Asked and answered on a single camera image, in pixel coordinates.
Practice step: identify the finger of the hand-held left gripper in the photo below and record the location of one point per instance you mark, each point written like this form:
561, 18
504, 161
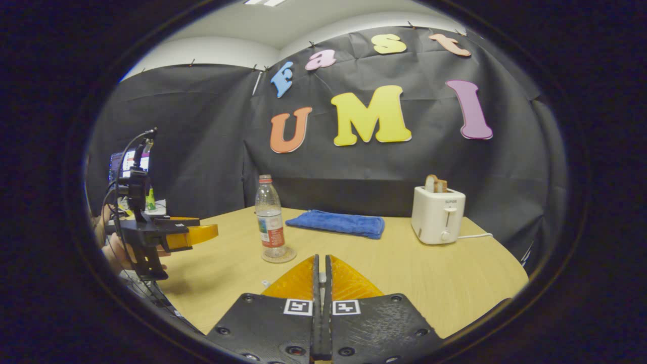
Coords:
182, 221
197, 235

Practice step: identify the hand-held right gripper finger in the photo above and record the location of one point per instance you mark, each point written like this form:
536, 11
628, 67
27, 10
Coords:
328, 293
316, 293

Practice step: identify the white teacup lid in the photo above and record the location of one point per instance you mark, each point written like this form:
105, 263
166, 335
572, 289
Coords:
322, 279

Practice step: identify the clear plastic water bottle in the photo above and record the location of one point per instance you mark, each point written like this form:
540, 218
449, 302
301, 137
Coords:
270, 222

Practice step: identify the green bottle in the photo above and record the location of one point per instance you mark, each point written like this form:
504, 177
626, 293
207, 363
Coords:
150, 202

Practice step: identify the white side desk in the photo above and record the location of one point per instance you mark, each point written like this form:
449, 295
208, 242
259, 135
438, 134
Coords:
159, 207

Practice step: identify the blue folded towel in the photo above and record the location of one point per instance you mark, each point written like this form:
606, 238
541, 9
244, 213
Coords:
333, 223

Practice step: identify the computer monitor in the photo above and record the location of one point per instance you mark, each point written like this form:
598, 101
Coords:
124, 161

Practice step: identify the black backdrop cloth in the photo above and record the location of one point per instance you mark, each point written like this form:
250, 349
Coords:
212, 151

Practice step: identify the white toaster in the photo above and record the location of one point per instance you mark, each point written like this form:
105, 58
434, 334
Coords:
434, 217

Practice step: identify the toasted bread slice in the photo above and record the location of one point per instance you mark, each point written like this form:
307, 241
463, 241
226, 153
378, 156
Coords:
432, 184

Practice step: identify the ceiling light panel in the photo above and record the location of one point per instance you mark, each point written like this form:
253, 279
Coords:
265, 2

